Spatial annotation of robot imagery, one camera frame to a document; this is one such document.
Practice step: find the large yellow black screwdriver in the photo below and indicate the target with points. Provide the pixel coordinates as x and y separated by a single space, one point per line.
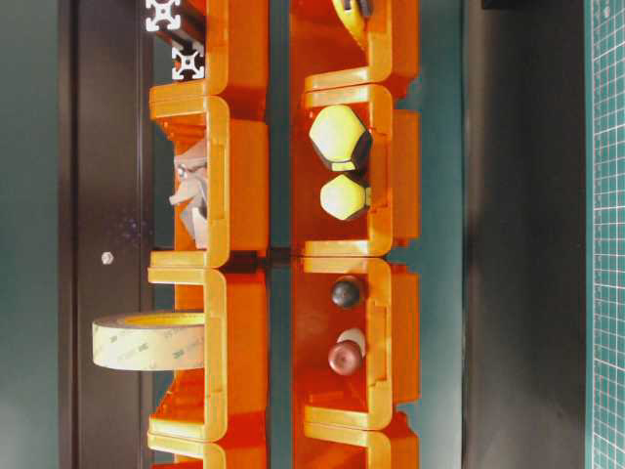
340 139

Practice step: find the small yellow black screwdriver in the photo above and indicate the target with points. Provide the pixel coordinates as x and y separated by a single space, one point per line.
345 198

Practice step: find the orange container rack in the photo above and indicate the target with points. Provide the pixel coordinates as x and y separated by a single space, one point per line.
269 320

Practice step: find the pile of metal brackets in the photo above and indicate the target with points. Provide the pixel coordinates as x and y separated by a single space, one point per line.
191 172

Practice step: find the beige double-sided tape roll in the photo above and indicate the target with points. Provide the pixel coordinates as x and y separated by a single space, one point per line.
156 341

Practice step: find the lower black aluminium extrusion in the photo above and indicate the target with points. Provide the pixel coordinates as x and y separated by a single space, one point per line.
189 61

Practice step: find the black aluminium extrusion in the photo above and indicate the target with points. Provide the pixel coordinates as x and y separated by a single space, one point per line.
189 61
176 16

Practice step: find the upper black aluminium extrusion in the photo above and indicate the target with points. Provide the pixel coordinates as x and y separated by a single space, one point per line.
176 16

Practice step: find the green cutting mat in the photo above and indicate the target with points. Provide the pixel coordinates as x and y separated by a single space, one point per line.
607 84

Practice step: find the black handled screwdriver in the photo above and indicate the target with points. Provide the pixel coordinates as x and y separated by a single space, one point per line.
347 292

